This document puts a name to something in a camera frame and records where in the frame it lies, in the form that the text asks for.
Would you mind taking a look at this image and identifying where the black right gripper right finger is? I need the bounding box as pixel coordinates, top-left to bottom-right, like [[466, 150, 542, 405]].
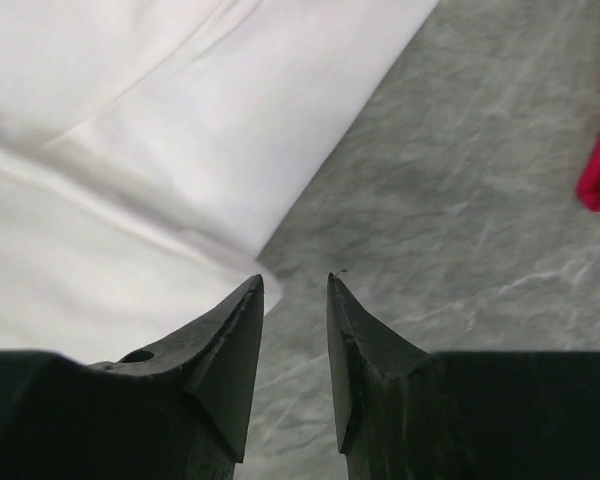
[[327, 275, 600, 479]]

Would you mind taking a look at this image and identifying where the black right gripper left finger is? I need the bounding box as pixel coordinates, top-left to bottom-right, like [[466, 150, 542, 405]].
[[0, 275, 264, 479]]

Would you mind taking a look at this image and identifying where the white t shirt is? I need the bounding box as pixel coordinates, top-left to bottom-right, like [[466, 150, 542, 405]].
[[0, 1, 434, 363]]

